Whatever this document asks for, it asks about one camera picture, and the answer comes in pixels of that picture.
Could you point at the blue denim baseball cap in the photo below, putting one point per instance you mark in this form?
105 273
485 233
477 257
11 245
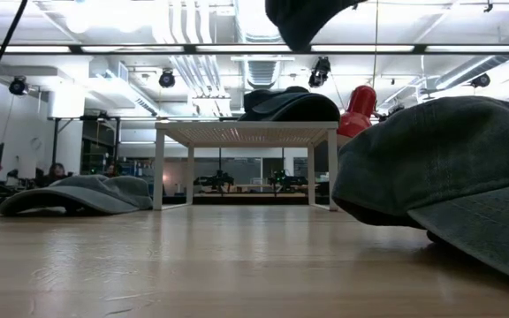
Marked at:
303 22

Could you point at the black background robot arm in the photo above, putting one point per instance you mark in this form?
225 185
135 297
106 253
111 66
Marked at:
286 180
217 181

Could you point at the round wall clock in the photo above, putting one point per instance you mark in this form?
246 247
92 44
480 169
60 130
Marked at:
36 143

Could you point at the grey baseball cap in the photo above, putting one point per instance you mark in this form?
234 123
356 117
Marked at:
435 154
86 194

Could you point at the black ceiling spotlight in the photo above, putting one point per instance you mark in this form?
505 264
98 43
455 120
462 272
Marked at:
480 80
18 86
166 79
320 71

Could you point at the black overhead frame beam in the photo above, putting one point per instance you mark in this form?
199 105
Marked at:
190 49

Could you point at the person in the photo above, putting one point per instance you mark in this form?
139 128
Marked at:
55 173
113 170

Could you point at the dark navy baseball cap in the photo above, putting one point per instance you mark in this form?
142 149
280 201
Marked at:
298 108

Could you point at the red desk lamp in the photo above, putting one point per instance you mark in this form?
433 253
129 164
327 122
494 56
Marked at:
360 103

